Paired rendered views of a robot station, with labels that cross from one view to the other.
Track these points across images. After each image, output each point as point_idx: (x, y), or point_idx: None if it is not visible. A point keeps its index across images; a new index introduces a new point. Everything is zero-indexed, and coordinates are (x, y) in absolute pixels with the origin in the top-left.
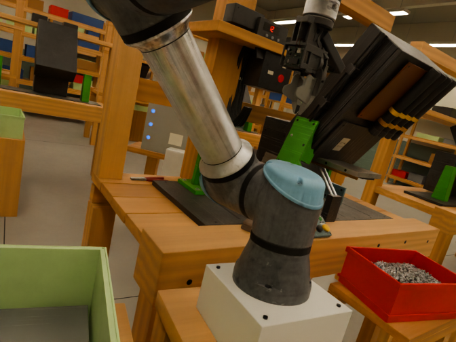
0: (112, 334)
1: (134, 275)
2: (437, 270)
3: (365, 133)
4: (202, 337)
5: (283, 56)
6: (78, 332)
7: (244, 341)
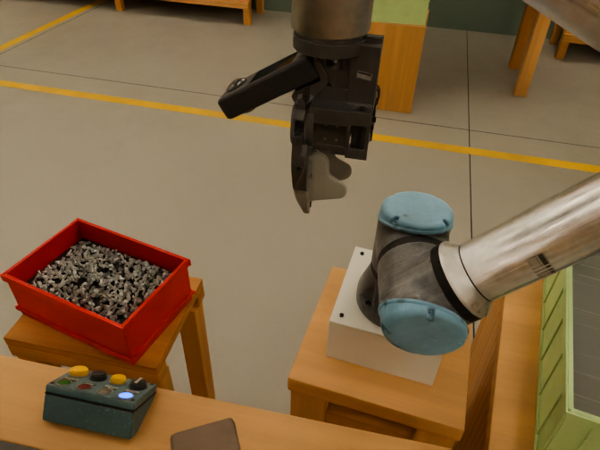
0: (570, 308)
1: None
2: (45, 254)
3: None
4: (448, 353)
5: (365, 141)
6: None
7: None
